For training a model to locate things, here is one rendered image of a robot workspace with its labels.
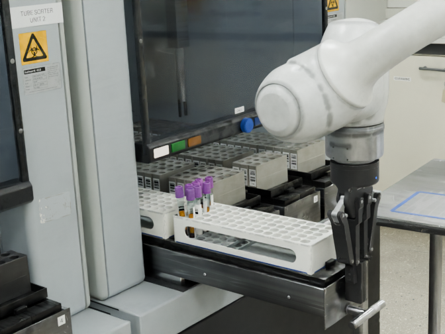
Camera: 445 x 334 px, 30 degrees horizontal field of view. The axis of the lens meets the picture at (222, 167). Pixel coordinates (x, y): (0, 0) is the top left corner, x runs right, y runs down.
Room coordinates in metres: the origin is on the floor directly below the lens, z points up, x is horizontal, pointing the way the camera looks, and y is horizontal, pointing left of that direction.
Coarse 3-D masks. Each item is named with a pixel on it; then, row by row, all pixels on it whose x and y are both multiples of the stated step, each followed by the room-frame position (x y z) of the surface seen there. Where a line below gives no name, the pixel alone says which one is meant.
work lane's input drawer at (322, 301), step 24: (144, 240) 1.46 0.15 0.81; (168, 240) 1.42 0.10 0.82; (144, 264) 1.45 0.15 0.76; (168, 264) 1.41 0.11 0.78; (192, 264) 1.37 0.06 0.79; (216, 264) 1.33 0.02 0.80; (240, 264) 1.31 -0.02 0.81; (264, 264) 1.28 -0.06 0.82; (336, 264) 1.27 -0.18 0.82; (240, 288) 1.30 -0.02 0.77; (264, 288) 1.27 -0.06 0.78; (288, 288) 1.24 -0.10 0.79; (312, 288) 1.21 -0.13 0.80; (336, 288) 1.22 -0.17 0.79; (312, 312) 1.21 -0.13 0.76; (336, 312) 1.22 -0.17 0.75; (360, 312) 1.22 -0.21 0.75
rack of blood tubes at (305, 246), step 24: (216, 216) 1.40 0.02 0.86; (240, 216) 1.39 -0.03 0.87; (264, 216) 1.40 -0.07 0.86; (192, 240) 1.39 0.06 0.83; (216, 240) 1.38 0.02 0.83; (240, 240) 1.38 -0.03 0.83; (264, 240) 1.29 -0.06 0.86; (288, 240) 1.26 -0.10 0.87; (312, 240) 1.26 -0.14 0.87; (288, 264) 1.26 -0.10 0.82; (312, 264) 1.23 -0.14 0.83
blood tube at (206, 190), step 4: (204, 184) 1.43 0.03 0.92; (208, 184) 1.43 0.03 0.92; (204, 188) 1.43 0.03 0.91; (208, 188) 1.43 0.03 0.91; (204, 192) 1.43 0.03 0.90; (208, 192) 1.43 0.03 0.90; (204, 196) 1.43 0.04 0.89; (208, 196) 1.43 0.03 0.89; (204, 200) 1.43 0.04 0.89; (208, 200) 1.43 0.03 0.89; (204, 204) 1.43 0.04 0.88; (208, 204) 1.43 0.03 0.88; (204, 208) 1.43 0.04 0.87; (208, 208) 1.43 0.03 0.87; (204, 212) 1.43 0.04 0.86
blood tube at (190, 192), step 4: (188, 188) 1.40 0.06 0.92; (192, 188) 1.40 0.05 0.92; (188, 192) 1.39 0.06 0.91; (192, 192) 1.39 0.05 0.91; (188, 196) 1.39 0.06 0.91; (192, 196) 1.39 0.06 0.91; (188, 200) 1.39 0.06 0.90; (192, 200) 1.40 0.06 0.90; (188, 204) 1.40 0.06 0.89; (192, 204) 1.40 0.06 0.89; (188, 208) 1.40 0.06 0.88; (192, 208) 1.40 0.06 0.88; (188, 212) 1.40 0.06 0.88; (192, 212) 1.40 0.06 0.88; (188, 216) 1.40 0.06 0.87; (192, 216) 1.40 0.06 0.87; (192, 228) 1.40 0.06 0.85; (192, 232) 1.40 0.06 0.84; (192, 236) 1.40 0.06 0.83; (196, 236) 1.40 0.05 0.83
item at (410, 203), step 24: (432, 168) 1.80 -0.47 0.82; (384, 192) 1.64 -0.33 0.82; (408, 192) 1.63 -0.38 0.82; (432, 192) 1.62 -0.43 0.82; (384, 216) 1.49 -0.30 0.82; (408, 216) 1.48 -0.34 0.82; (432, 216) 1.47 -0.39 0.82; (432, 240) 1.86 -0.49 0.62; (432, 264) 1.86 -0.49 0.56; (432, 288) 1.86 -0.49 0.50; (432, 312) 1.86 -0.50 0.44
